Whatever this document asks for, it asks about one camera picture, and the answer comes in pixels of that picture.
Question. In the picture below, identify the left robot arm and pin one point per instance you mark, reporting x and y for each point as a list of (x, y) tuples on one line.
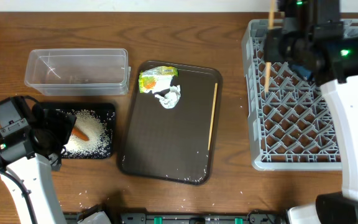
[(29, 180)]

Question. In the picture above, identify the clear plastic bin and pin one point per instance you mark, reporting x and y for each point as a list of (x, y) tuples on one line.
[(78, 72)]

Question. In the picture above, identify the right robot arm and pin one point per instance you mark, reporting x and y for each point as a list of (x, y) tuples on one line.
[(338, 82)]

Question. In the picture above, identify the brown serving tray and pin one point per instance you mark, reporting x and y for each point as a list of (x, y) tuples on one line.
[(172, 144)]

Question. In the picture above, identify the orange carrot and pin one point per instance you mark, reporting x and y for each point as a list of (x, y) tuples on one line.
[(79, 134)]

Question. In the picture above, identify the black waste tray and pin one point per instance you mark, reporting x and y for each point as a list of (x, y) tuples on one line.
[(77, 106)]

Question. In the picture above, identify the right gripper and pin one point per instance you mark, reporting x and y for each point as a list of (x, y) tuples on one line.
[(274, 53)]

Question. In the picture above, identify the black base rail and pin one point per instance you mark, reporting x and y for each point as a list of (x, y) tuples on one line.
[(139, 216)]

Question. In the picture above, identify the grey dishwasher rack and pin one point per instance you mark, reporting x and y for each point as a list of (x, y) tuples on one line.
[(290, 127)]

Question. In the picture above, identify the wooden chopstick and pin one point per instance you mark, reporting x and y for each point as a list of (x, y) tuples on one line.
[(268, 74), (212, 115)]

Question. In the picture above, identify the dark blue plate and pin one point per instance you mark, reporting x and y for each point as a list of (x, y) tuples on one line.
[(302, 72)]

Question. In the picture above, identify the pile of white rice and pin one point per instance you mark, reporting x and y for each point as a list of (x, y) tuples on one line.
[(98, 126)]

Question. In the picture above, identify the crumpled white tissue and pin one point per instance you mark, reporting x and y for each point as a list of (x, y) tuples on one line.
[(170, 99)]

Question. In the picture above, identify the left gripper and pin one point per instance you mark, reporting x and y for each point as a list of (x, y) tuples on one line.
[(64, 129)]

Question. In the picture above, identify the green snack wrapper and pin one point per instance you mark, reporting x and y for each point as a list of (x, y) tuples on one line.
[(156, 79)]

